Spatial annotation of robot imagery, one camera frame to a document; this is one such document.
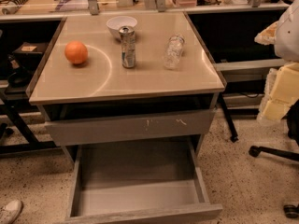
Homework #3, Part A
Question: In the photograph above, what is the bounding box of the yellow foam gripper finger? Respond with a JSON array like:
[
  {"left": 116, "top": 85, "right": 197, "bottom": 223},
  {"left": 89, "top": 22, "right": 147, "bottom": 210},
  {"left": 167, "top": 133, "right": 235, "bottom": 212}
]
[
  {"left": 254, "top": 21, "right": 278, "bottom": 45},
  {"left": 257, "top": 63, "right": 299, "bottom": 122}
]

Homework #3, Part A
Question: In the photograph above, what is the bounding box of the silver redbull can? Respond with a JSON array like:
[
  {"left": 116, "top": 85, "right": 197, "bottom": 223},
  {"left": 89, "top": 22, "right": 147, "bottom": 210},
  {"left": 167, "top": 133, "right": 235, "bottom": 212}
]
[{"left": 119, "top": 26, "right": 135, "bottom": 68}]

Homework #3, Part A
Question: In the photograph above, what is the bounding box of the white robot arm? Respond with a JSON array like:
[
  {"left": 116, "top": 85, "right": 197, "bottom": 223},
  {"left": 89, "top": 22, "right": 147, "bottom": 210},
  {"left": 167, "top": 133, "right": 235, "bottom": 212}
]
[{"left": 254, "top": 0, "right": 299, "bottom": 124}]

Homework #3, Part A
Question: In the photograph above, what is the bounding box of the grey drawer cabinet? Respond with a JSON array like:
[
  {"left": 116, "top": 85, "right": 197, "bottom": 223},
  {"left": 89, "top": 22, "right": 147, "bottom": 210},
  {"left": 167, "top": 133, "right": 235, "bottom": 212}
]
[{"left": 25, "top": 10, "right": 227, "bottom": 161}]

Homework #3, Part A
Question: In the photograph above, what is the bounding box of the open grey middle drawer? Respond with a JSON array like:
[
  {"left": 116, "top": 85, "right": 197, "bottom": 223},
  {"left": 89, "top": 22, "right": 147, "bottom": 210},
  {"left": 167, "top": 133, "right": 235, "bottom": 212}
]
[{"left": 63, "top": 137, "right": 222, "bottom": 224}]

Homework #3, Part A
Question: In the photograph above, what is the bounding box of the grey top drawer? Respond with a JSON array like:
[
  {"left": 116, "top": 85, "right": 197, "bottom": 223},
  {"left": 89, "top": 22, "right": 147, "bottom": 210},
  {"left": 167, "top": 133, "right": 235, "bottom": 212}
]
[{"left": 45, "top": 109, "right": 215, "bottom": 146}]

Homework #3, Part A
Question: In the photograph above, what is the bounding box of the black office chair base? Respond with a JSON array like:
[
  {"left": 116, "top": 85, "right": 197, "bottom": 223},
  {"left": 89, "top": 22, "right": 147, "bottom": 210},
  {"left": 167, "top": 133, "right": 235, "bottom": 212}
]
[{"left": 248, "top": 100, "right": 299, "bottom": 219}]

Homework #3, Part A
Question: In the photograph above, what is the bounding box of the clear plastic bottle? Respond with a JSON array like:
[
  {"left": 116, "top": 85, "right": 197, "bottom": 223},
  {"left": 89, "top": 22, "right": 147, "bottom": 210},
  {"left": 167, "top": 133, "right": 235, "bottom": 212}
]
[{"left": 164, "top": 34, "right": 185, "bottom": 70}]

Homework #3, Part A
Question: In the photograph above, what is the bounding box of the white bowl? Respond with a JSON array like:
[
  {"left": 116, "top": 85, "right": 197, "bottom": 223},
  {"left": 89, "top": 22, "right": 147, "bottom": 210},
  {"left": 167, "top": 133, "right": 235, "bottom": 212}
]
[{"left": 107, "top": 16, "right": 137, "bottom": 40}]

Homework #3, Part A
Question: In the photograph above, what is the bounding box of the orange fruit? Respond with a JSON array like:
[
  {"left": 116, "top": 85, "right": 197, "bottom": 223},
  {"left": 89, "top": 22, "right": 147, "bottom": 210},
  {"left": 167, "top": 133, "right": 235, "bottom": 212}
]
[{"left": 64, "top": 41, "right": 88, "bottom": 64}]

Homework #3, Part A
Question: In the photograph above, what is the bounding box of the black box on shelf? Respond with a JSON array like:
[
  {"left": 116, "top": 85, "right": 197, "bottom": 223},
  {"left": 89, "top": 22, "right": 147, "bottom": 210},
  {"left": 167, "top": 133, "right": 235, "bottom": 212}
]
[{"left": 13, "top": 42, "right": 48, "bottom": 70}]

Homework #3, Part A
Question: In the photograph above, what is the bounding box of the white shoe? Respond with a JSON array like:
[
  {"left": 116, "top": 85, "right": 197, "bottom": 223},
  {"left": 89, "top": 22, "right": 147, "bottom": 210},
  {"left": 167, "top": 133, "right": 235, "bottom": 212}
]
[{"left": 0, "top": 200, "right": 23, "bottom": 224}]

